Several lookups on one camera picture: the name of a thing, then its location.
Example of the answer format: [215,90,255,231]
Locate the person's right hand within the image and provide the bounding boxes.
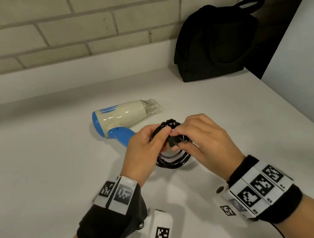
[167,108,249,188]

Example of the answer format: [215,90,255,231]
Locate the person's left hand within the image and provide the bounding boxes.
[114,121,179,190]

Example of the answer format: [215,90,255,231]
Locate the black power cord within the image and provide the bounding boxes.
[149,115,199,170]

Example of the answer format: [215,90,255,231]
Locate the white and blue hair dryer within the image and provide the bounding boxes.
[90,96,169,152]

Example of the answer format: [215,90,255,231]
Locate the black fabric bag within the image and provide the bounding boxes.
[166,0,275,85]

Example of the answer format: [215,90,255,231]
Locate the black wristband with marker tags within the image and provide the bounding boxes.
[223,148,307,231]
[69,172,152,238]

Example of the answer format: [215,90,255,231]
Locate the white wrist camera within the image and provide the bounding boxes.
[132,206,176,238]
[211,180,259,232]

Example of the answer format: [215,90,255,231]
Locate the thin black camera cable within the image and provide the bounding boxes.
[269,220,289,238]

